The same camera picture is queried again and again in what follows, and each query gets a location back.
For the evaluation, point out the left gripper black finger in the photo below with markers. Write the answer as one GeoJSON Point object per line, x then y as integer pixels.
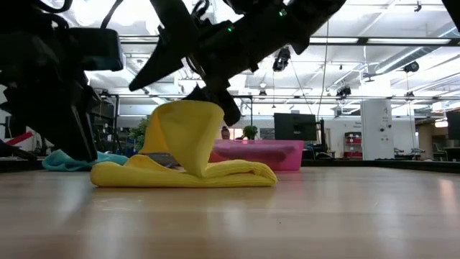
{"type": "Point", "coordinates": [79, 136]}

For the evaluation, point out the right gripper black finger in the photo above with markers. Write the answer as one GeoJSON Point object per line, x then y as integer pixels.
{"type": "Point", "coordinates": [224, 106]}
{"type": "Point", "coordinates": [158, 68]}

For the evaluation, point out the blue microfiber towel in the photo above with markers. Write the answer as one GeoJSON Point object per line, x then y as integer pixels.
{"type": "Point", "coordinates": [68, 162]}

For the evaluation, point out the yellow microfiber towel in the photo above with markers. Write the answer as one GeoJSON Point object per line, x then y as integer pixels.
{"type": "Point", "coordinates": [187, 158]}

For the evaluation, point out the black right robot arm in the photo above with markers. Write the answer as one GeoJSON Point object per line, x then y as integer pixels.
{"type": "Point", "coordinates": [305, 18]}

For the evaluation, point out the person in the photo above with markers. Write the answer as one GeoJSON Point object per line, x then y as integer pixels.
{"type": "Point", "coordinates": [225, 133]}

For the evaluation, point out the small leafy potted plant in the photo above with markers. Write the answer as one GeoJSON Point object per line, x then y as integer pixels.
{"type": "Point", "coordinates": [250, 131]}

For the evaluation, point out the green artificial potted plant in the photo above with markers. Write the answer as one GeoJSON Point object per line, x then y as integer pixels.
{"type": "Point", "coordinates": [138, 135]}

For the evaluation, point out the red strip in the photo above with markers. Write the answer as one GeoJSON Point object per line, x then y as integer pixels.
{"type": "Point", "coordinates": [19, 138]}

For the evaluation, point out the pink plastic bin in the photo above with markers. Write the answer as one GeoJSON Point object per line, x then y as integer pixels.
{"type": "Point", "coordinates": [273, 153]}

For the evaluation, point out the black monitor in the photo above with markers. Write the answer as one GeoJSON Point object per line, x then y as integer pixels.
{"type": "Point", "coordinates": [453, 125]}
{"type": "Point", "coordinates": [294, 126]}

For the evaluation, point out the shelf with red bins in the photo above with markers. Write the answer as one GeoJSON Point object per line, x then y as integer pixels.
{"type": "Point", "coordinates": [352, 144]}

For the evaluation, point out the white square pillar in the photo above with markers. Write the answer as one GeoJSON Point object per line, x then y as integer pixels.
{"type": "Point", "coordinates": [375, 129]}

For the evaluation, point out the black ceiling spotlight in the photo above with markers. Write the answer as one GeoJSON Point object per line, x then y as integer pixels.
{"type": "Point", "coordinates": [411, 66]}

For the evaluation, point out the black station frame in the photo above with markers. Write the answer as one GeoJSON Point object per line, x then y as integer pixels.
{"type": "Point", "coordinates": [251, 108]}
{"type": "Point", "coordinates": [108, 108]}

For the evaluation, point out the black hanging camera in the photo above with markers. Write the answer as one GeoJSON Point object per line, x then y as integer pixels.
{"type": "Point", "coordinates": [282, 59]}
{"type": "Point", "coordinates": [343, 91]}

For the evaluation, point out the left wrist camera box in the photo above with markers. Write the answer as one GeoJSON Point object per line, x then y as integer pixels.
{"type": "Point", "coordinates": [97, 48]}

